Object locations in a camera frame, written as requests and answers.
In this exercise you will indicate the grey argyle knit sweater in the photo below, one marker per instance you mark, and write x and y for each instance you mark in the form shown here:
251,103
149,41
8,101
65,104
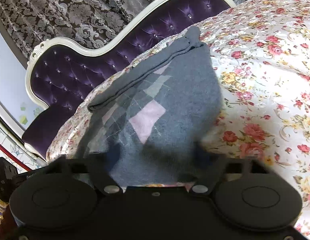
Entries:
148,124

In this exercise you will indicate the grey damask curtain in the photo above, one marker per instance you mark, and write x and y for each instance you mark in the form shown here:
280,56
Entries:
92,23

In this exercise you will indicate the floral bedspread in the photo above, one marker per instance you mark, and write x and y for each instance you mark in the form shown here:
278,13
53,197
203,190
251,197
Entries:
260,51

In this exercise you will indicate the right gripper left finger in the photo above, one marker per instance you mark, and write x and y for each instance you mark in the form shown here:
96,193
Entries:
93,166

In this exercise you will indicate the purple tufted white-framed headboard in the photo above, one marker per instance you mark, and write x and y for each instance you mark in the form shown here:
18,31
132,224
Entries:
61,73

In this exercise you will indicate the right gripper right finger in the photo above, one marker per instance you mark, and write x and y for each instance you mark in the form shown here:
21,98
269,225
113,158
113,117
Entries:
216,168

